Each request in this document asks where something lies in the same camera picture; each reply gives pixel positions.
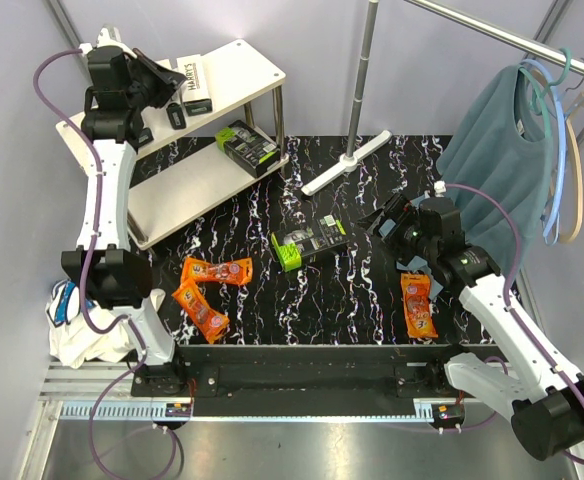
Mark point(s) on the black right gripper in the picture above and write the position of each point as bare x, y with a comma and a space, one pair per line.
398, 206

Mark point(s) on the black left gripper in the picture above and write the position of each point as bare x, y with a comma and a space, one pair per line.
168, 81

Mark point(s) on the white Harry's box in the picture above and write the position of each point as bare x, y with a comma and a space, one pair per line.
175, 115
195, 94

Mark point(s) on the green black razor box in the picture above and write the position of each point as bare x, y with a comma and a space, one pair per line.
306, 244

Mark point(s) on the green black razor box shelved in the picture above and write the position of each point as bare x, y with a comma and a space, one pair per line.
249, 149

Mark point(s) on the white H razor box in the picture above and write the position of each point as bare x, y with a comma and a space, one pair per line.
145, 137

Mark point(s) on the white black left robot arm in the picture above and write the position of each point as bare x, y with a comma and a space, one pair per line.
114, 283

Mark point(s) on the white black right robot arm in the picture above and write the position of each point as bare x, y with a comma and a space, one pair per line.
544, 399

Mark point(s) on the white two-tier shelf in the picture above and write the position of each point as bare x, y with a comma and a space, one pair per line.
236, 75

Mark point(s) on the clothes rack stand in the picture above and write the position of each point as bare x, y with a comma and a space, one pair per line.
424, 71

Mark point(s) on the orange razor pack right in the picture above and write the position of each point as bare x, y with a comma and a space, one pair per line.
416, 304

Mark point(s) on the orange razor pack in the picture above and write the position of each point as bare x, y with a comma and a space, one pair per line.
237, 272
416, 304
211, 323

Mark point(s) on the teal t-shirt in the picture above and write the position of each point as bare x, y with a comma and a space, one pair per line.
504, 150

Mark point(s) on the orange razor pack left upper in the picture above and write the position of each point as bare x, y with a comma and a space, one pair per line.
237, 272

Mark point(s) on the blue hanger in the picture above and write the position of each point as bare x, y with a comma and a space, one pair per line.
557, 165

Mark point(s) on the teal hanger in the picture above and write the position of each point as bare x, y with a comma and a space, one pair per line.
543, 84

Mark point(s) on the orange razor pack left lower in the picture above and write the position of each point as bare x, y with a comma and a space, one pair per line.
211, 323

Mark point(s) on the wooden hanger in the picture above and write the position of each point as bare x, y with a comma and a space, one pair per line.
579, 165

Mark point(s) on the white printed cloth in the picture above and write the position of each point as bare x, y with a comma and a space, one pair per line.
73, 342

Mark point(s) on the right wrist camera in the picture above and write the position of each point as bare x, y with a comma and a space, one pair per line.
439, 189

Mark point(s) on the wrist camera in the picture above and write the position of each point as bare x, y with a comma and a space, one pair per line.
107, 36
439, 189

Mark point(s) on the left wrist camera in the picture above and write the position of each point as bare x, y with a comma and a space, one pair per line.
107, 36

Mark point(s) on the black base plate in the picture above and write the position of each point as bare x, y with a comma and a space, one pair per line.
287, 383

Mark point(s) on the aluminium frame rail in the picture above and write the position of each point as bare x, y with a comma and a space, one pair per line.
103, 392

